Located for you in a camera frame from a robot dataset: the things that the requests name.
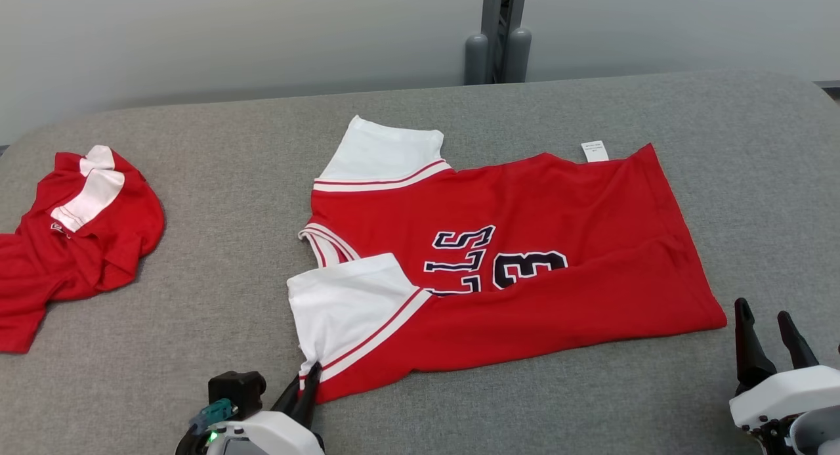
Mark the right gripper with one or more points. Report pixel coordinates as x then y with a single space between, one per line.
787 396

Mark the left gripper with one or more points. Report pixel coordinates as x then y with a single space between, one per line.
275 438

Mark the red white basketball jersey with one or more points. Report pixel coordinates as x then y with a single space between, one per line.
558 245

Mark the red basketball shorts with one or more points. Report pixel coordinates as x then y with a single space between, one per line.
98 258

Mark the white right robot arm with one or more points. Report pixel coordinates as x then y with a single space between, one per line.
820 438

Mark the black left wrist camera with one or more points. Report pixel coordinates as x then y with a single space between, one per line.
236 389

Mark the teal left camera connector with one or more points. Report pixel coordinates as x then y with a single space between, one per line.
211 415

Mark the grey partition double post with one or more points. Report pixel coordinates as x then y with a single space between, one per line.
499 48

